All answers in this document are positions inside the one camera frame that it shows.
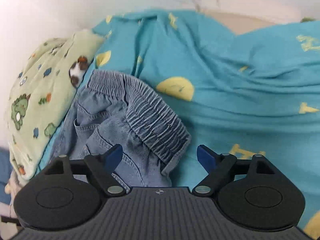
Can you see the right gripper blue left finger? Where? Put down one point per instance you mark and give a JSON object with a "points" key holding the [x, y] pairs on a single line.
{"points": [[113, 157]]}

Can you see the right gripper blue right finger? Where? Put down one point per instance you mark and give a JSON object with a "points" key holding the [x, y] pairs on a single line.
{"points": [[208, 159]]}

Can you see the blue denim jeans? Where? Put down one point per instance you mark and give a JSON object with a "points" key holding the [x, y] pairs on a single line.
{"points": [[117, 108]]}

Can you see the teal patterned bed sheet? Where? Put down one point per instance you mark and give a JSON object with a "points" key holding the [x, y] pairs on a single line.
{"points": [[255, 93]]}

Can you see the green cartoon fleece blanket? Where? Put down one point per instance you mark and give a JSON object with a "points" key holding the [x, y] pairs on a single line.
{"points": [[42, 95]]}

